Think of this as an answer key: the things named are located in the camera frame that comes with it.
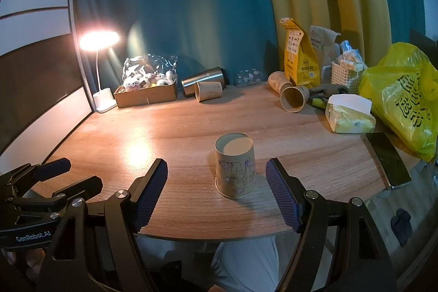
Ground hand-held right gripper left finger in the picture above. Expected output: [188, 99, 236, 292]
[36, 158, 169, 292]

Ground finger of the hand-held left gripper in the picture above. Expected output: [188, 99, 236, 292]
[0, 157, 72, 197]
[7, 175, 104, 215]

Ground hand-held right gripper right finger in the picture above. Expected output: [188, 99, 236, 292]
[265, 158, 399, 292]

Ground printed paper cup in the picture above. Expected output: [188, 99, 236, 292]
[267, 71, 294, 95]
[279, 85, 310, 114]
[214, 132, 257, 200]

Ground plain brown paper cup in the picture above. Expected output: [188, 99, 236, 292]
[194, 81, 223, 103]

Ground person's grey trousers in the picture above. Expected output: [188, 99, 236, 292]
[136, 235, 285, 292]

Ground cardboard box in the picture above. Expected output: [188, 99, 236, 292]
[114, 80, 179, 109]

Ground yellow sponge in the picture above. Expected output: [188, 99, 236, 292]
[309, 97, 331, 110]

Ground yellow tissue pack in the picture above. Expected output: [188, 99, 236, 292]
[324, 94, 376, 135]

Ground black smartphone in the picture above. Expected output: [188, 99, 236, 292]
[364, 131, 413, 191]

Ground grey glove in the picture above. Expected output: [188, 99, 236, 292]
[307, 83, 350, 101]

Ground clear printed plastic bag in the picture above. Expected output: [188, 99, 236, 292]
[234, 68, 264, 88]

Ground clear bag of small toys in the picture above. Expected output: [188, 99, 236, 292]
[122, 54, 179, 89]

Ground steel tumbler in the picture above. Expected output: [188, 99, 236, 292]
[181, 67, 227, 97]

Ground grey printed bedsheet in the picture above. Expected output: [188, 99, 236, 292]
[356, 160, 438, 286]

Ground white plastic basket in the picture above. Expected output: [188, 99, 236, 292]
[330, 61, 369, 95]

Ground white desk lamp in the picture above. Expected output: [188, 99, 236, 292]
[79, 31, 120, 114]

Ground yellow paper pouch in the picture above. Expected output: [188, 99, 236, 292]
[277, 18, 321, 89]

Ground pale packets in basket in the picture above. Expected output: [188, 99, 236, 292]
[337, 40, 369, 72]

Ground yellow plastic shopping bag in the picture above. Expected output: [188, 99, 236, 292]
[358, 42, 438, 163]

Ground white paper pouch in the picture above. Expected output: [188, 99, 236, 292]
[309, 25, 342, 74]

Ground teal curtain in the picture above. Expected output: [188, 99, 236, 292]
[68, 0, 427, 115]

